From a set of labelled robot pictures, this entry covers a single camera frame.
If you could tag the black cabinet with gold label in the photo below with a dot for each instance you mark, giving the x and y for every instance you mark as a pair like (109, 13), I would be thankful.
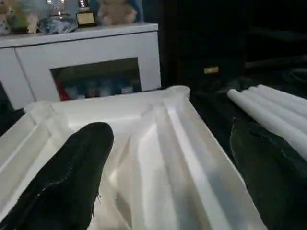
(204, 36)

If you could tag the white plastic table top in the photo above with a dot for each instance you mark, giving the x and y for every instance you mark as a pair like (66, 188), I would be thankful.
(156, 148)

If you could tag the beige teddy bear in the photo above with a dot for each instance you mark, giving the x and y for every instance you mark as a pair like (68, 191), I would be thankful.
(115, 12)

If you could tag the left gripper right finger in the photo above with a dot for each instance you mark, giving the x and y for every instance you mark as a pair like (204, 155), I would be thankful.
(275, 179)

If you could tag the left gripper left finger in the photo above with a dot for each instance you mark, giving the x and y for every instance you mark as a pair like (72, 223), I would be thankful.
(62, 179)

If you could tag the small cream plush figure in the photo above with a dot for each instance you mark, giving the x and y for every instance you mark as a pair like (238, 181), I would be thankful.
(32, 24)

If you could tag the white cabinet with glass doors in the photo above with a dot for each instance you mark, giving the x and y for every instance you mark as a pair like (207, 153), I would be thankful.
(84, 48)

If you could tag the black gold trophy plaque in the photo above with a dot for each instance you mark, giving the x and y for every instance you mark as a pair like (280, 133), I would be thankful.
(85, 19)

